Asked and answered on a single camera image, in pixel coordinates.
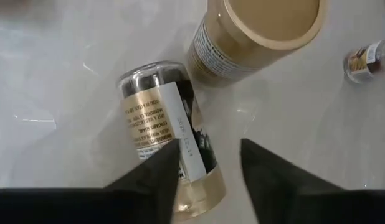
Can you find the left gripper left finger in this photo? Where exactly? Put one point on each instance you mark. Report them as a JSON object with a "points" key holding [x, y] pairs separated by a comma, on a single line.
{"points": [[86, 205]]}

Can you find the tan-lid spice jar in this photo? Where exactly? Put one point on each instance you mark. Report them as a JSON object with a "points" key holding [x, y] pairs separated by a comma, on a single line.
{"points": [[258, 25]]}

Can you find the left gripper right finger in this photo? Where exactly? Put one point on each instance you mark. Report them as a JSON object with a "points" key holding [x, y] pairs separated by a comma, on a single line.
{"points": [[304, 202]]}

